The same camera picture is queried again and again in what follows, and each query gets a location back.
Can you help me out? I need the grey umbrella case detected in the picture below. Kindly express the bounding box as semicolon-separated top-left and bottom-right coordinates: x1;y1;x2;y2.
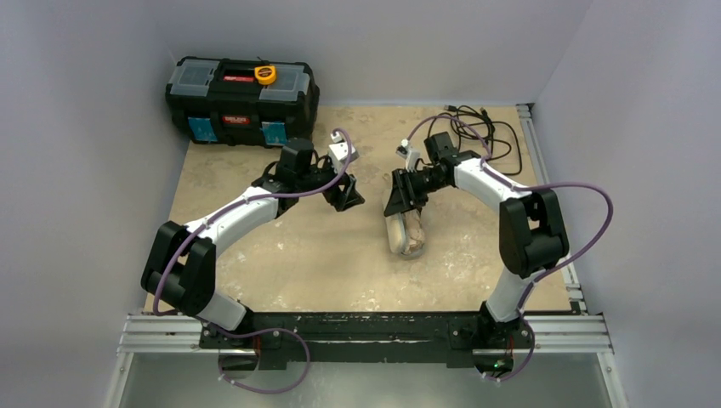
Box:
384;213;424;259

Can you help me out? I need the black plastic toolbox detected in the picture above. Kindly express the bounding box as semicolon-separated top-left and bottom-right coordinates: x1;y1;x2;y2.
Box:
165;56;320;148

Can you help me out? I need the beige umbrella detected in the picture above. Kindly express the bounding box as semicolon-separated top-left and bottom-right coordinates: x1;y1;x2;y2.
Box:
402;209;426;256

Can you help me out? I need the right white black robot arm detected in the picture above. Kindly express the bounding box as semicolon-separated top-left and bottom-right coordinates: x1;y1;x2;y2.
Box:
383;133;570;325

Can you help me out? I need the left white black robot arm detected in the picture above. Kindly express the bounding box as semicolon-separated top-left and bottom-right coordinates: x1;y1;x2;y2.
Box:
140;130;365;332

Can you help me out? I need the yellow tape measure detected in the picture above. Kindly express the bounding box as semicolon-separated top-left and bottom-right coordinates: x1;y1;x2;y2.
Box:
253;65;278;86

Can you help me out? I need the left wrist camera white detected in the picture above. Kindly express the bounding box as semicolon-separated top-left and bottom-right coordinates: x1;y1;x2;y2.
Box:
328;128;359;174

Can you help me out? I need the black coiled usb cable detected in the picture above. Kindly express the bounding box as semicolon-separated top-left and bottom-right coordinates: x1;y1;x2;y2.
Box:
441;104;524;177

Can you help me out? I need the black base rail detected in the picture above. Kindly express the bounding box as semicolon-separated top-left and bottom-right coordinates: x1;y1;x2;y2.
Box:
199;311;535;375

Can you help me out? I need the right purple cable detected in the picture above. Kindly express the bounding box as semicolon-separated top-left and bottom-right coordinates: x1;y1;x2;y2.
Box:
406;114;615;384

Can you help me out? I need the aluminium frame rail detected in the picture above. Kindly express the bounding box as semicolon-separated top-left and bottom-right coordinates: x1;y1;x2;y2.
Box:
115;103;629;408

